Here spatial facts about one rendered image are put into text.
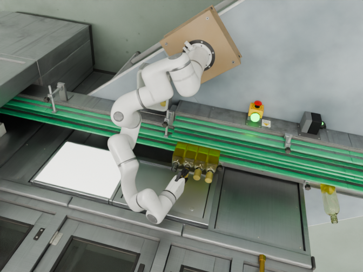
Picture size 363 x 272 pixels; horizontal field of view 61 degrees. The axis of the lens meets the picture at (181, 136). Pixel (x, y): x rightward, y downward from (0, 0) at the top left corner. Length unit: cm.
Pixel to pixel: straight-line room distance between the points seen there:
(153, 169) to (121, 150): 44
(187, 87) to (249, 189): 75
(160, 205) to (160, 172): 40
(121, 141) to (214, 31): 63
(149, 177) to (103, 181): 23
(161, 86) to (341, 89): 89
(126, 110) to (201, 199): 60
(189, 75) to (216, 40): 31
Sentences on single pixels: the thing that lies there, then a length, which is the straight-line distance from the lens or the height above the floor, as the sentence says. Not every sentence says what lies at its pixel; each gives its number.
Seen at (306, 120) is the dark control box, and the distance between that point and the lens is 163.
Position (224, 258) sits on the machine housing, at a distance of 144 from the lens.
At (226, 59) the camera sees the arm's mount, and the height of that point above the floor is 84.
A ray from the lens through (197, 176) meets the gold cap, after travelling 146.
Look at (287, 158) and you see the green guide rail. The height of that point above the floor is 95.
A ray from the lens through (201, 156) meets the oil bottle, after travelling 154.
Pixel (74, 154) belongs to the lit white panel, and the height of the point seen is 107.
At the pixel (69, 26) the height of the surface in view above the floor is 18.
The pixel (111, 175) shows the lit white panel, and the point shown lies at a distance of 164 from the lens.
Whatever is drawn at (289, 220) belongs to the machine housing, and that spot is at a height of 115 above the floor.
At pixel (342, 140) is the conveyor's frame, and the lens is 173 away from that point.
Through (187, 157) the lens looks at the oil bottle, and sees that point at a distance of 152.
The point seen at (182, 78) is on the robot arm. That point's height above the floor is 115.
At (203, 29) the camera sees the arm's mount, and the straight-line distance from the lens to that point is 144.
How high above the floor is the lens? 218
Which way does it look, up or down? 51 degrees down
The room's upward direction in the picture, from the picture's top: 159 degrees counter-clockwise
